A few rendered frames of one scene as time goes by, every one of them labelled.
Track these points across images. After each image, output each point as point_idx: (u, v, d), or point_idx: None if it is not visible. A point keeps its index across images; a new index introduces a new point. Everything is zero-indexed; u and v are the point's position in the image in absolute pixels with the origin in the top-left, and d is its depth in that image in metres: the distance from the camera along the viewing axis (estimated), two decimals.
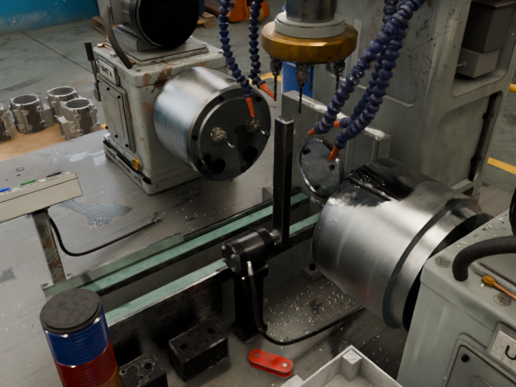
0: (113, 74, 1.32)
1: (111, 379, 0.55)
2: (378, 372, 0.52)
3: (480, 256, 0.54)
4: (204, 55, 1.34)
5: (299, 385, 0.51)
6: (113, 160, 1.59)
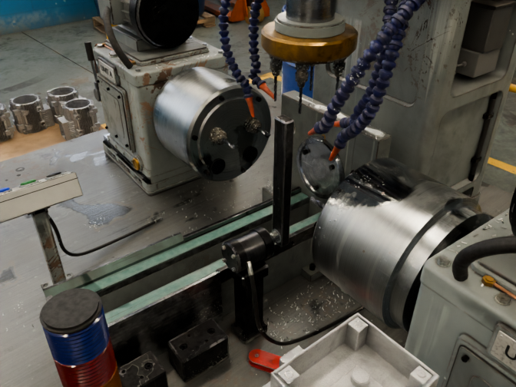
0: (113, 74, 1.32)
1: (111, 379, 0.55)
2: (385, 340, 0.49)
3: (480, 256, 0.54)
4: (204, 55, 1.34)
5: (302, 352, 0.48)
6: (113, 160, 1.59)
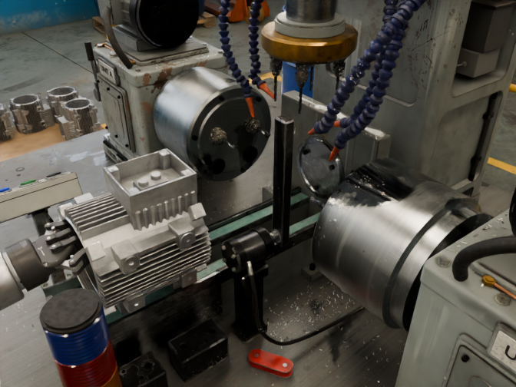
0: (113, 74, 1.32)
1: (111, 379, 0.55)
2: (176, 160, 0.86)
3: (480, 256, 0.54)
4: (204, 55, 1.34)
5: (125, 161, 0.84)
6: (113, 160, 1.59)
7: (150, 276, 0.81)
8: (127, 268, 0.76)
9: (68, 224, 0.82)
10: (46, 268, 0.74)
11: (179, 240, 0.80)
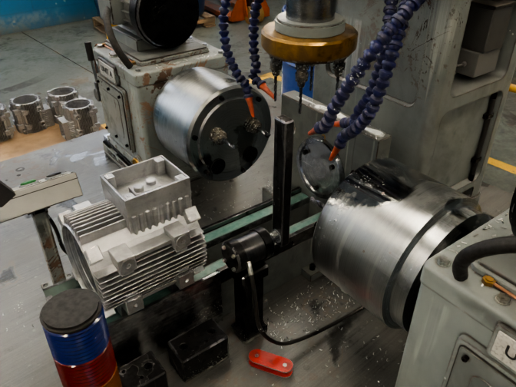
0: (113, 74, 1.32)
1: (111, 379, 0.55)
2: (170, 166, 0.89)
3: (480, 256, 0.54)
4: (204, 55, 1.34)
5: (120, 168, 0.87)
6: (113, 160, 1.59)
7: (147, 278, 0.84)
8: (124, 270, 0.78)
9: None
10: None
11: (174, 243, 0.83)
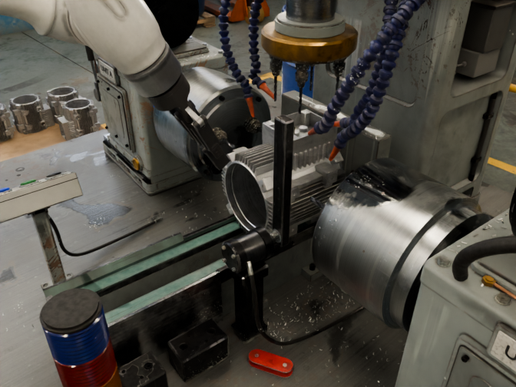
0: (113, 74, 1.32)
1: (111, 379, 0.55)
2: (317, 117, 1.06)
3: (480, 256, 0.54)
4: (204, 55, 1.34)
5: None
6: (113, 160, 1.59)
7: (302, 207, 1.01)
8: (291, 197, 0.96)
9: None
10: (186, 101, 0.86)
11: (326, 178, 1.00)
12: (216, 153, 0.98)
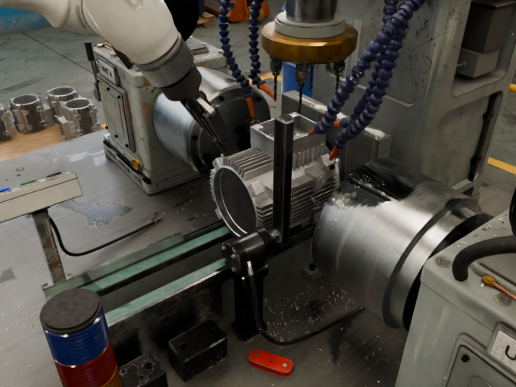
0: (113, 74, 1.32)
1: (111, 379, 0.55)
2: (305, 120, 1.05)
3: (480, 256, 0.54)
4: (204, 55, 1.34)
5: (266, 121, 1.03)
6: (113, 160, 1.59)
7: (292, 212, 1.00)
8: None
9: None
10: (198, 91, 0.86)
11: (315, 182, 0.99)
12: (227, 143, 0.98)
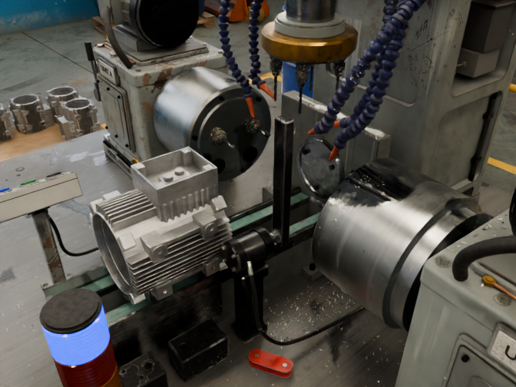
0: (113, 74, 1.32)
1: (111, 379, 0.55)
2: (198, 157, 0.91)
3: (480, 256, 0.54)
4: (204, 55, 1.34)
5: (150, 159, 0.90)
6: (113, 160, 1.59)
7: (176, 265, 0.87)
8: (156, 256, 0.81)
9: None
10: None
11: (203, 230, 0.86)
12: None
